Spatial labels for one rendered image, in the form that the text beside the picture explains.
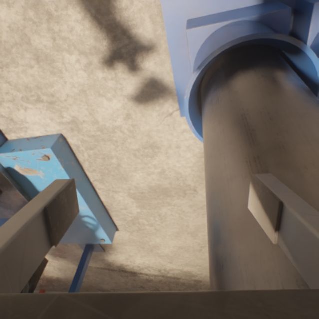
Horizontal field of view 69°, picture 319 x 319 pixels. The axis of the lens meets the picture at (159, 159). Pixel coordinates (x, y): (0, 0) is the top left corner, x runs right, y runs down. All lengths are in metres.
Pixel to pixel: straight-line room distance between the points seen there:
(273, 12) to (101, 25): 0.54
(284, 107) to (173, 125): 0.73
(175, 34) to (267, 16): 0.29
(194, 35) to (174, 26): 0.15
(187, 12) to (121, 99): 0.41
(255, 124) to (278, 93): 0.08
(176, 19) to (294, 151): 0.68
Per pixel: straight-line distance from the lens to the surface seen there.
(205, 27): 0.74
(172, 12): 0.87
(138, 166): 1.23
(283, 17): 0.77
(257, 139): 0.31
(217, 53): 0.53
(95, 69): 1.00
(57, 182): 0.17
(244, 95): 0.40
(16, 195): 1.50
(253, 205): 0.17
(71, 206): 0.17
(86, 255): 2.01
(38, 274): 1.34
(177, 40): 0.89
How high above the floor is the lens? 0.87
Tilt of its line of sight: 48 degrees down
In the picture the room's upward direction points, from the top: 170 degrees counter-clockwise
